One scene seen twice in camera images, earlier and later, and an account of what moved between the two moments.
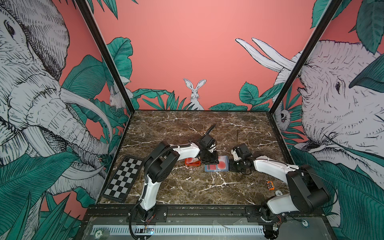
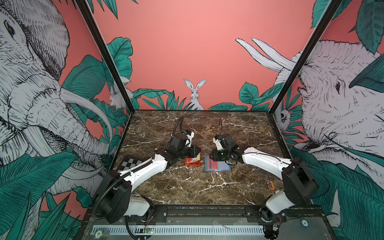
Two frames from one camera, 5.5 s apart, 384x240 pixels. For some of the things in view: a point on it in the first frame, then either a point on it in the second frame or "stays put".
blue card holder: (223, 166) stays put
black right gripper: (232, 168) → (214, 156)
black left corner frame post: (90, 21) stays put
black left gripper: (215, 160) → (195, 152)
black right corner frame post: (319, 31) stays put
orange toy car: (270, 185) stays put
